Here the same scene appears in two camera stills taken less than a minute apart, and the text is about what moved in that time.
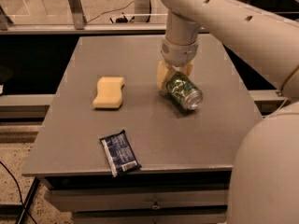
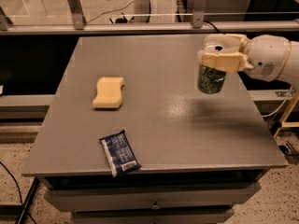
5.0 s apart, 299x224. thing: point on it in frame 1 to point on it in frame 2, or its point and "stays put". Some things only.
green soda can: [185, 92] to [209, 79]
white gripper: [178, 54] to [267, 56]
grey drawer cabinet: [186, 156] stays put
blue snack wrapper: [120, 153] stays put
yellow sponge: [109, 92] stays put
